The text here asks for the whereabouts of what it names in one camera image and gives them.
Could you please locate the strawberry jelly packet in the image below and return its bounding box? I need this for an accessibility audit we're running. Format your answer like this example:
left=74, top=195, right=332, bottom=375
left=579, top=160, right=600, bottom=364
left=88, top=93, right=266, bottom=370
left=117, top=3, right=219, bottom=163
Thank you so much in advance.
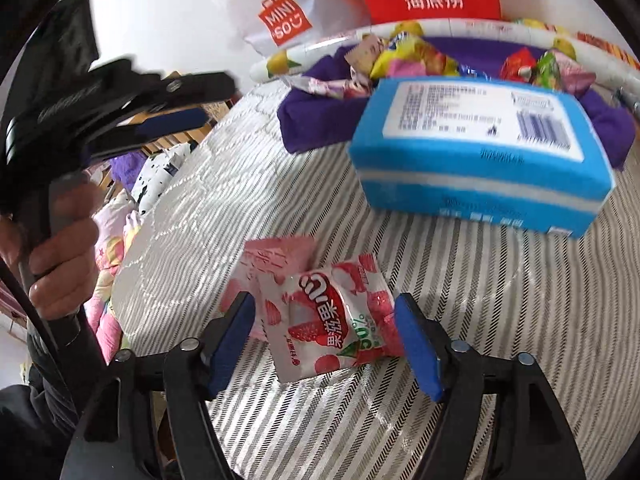
left=259, top=254, right=404, bottom=384

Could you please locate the blue snack packet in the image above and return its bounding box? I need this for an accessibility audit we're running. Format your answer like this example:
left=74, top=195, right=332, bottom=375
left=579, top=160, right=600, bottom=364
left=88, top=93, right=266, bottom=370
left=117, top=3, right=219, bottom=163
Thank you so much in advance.
left=457, top=64, right=491, bottom=80

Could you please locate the pink yellow chips bag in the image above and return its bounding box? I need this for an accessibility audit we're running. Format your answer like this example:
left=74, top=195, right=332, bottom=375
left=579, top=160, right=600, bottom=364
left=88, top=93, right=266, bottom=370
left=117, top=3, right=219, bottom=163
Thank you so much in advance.
left=369, top=32, right=459, bottom=79

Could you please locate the red candy packet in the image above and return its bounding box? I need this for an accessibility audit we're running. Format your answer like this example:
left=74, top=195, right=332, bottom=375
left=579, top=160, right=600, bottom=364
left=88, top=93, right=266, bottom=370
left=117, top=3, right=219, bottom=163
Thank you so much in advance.
left=499, top=47, right=537, bottom=84

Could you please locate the green snack packet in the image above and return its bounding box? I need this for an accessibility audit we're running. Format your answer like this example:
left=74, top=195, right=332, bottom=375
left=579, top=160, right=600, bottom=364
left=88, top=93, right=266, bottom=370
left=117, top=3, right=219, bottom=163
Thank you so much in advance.
left=532, top=51, right=563, bottom=91

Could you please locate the pink mushroom biscuit bag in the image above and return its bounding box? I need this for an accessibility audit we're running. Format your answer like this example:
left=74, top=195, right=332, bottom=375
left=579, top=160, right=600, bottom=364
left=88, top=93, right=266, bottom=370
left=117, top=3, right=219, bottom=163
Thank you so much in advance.
left=551, top=49, right=597, bottom=98

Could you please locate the person's left hand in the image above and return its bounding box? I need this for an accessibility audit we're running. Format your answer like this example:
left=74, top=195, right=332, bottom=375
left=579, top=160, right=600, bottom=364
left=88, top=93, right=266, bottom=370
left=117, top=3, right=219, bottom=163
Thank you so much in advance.
left=28, top=182, right=103, bottom=321

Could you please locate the pale pink snack packet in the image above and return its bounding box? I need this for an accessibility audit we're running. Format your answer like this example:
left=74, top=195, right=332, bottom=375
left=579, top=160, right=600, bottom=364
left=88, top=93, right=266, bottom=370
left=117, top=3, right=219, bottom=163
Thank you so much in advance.
left=220, top=235, right=316, bottom=341

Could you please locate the striped quilted mattress pad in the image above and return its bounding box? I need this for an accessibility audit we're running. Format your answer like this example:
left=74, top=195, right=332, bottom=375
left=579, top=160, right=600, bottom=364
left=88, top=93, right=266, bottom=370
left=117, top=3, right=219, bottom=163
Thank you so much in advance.
left=110, top=79, right=640, bottom=480

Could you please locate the blue tissue pack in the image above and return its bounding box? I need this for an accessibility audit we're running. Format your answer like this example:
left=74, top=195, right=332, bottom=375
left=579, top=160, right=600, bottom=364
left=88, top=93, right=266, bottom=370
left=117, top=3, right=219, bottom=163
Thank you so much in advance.
left=348, top=77, right=615, bottom=237

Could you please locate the white Miniso plastic bag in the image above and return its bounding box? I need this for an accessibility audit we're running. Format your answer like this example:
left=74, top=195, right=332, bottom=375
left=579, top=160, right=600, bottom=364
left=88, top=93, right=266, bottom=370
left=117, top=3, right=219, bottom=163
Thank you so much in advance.
left=213, top=0, right=371, bottom=56

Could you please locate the purple towel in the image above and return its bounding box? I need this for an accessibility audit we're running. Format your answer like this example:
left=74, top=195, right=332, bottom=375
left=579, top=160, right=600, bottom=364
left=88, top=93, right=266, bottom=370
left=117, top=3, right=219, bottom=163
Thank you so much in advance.
left=277, top=37, right=636, bottom=169

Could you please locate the fruit-print rolled mat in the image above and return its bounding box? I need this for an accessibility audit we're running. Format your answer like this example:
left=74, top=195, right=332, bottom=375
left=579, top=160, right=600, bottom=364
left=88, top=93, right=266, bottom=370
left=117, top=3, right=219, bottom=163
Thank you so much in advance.
left=273, top=18, right=639, bottom=96

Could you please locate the orange chips bag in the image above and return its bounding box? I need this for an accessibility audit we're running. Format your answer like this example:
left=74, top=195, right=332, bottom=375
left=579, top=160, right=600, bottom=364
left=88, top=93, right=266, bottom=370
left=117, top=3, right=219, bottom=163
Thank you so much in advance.
left=575, top=32, right=640, bottom=70

